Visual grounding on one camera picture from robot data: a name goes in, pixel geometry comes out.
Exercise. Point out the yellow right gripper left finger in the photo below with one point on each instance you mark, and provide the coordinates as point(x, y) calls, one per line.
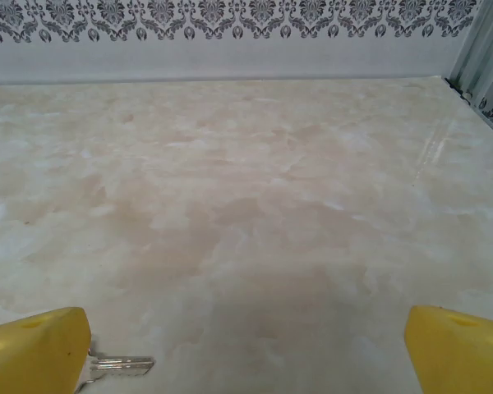
point(33, 357)

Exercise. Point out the silver metal key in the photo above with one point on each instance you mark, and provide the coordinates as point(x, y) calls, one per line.
point(119, 365)

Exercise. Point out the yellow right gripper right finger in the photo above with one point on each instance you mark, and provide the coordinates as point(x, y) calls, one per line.
point(460, 357)

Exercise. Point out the aluminium frame post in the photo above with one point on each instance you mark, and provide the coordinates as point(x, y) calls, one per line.
point(476, 41)

